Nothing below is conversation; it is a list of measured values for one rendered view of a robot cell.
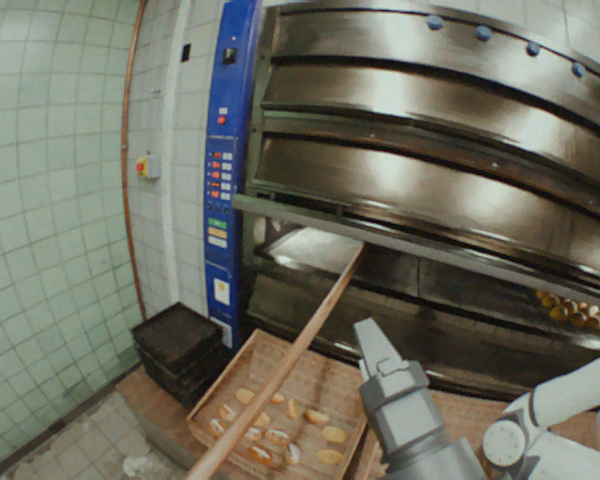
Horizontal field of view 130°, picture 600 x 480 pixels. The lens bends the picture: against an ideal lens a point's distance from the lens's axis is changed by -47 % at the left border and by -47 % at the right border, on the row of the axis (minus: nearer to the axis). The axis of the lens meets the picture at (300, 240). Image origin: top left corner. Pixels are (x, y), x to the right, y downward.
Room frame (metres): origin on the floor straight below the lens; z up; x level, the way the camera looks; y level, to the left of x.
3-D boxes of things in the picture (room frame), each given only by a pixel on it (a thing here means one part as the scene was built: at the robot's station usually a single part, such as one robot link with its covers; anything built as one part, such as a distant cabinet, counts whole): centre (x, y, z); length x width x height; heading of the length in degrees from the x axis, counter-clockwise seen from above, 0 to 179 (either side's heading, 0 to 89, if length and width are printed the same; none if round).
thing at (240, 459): (0.53, -0.03, 0.72); 0.56 x 0.49 x 0.28; 67
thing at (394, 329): (0.56, -0.67, 1.02); 1.79 x 0.11 x 0.19; 68
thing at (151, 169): (1.07, 0.74, 1.46); 0.10 x 0.07 x 0.10; 68
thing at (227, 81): (1.81, -0.04, 1.07); 1.93 x 0.16 x 2.15; 158
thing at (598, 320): (0.75, -1.37, 1.21); 0.61 x 0.48 x 0.06; 158
